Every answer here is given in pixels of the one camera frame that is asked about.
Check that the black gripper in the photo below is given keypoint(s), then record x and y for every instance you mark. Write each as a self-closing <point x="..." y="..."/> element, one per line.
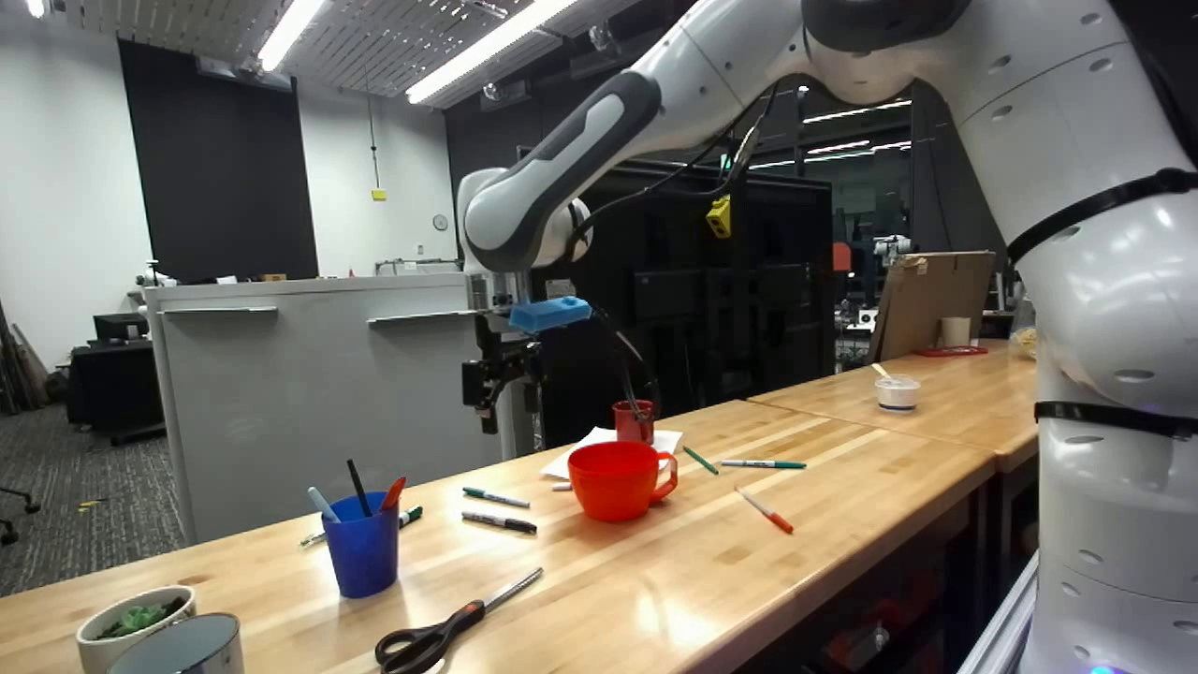
<point x="497" y="366"/>

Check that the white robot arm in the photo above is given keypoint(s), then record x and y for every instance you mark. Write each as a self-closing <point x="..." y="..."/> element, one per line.
<point x="1094" y="202"/>

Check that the orange plastic cup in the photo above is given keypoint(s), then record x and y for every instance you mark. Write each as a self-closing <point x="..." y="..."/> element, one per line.
<point x="624" y="479"/>

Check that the black pen in cup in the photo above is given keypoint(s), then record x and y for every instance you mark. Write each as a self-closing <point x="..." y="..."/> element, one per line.
<point x="359" y="484"/>

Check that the slim green pen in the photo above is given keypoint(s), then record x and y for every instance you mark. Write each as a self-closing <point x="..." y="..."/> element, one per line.
<point x="703" y="463"/>

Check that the blue plastic cup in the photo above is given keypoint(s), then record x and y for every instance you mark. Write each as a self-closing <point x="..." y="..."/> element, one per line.
<point x="362" y="537"/>

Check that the light blue pen in cup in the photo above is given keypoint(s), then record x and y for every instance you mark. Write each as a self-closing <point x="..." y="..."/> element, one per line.
<point x="323" y="508"/>

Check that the orange capped white pen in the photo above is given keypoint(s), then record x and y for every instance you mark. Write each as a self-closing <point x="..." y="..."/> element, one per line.
<point x="771" y="515"/>

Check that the green capped white pen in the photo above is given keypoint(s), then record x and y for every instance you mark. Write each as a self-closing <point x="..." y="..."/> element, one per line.
<point x="757" y="463"/>

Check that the white grey cup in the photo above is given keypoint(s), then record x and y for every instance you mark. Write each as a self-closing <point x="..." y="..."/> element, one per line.
<point x="194" y="646"/>

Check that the white cup with green contents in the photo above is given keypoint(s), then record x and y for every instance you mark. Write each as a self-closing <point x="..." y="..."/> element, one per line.
<point x="105" y="633"/>

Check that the green marker on table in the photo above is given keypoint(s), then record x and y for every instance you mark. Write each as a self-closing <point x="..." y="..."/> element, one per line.
<point x="501" y="498"/>

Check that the dark red mug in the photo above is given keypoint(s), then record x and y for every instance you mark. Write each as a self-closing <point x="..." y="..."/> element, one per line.
<point x="634" y="419"/>

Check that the black marker on table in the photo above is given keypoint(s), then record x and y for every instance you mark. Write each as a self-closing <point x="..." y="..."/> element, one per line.
<point x="501" y="520"/>

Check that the grey cabinet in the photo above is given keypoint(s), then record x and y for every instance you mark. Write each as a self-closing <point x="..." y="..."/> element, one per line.
<point x="279" y="388"/>

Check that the large black panel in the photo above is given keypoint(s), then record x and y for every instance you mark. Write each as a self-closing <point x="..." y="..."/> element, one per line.
<point x="221" y="168"/>

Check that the small white bowl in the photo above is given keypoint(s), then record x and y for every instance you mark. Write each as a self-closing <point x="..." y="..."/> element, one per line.
<point x="897" y="392"/>

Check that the cardboard board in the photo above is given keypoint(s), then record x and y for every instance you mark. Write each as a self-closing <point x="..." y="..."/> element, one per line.
<point x="923" y="289"/>

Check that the white tape roll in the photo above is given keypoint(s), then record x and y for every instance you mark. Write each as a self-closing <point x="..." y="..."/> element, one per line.
<point x="956" y="329"/>

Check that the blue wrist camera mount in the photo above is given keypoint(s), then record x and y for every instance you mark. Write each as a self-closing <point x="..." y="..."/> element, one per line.
<point x="531" y="318"/>

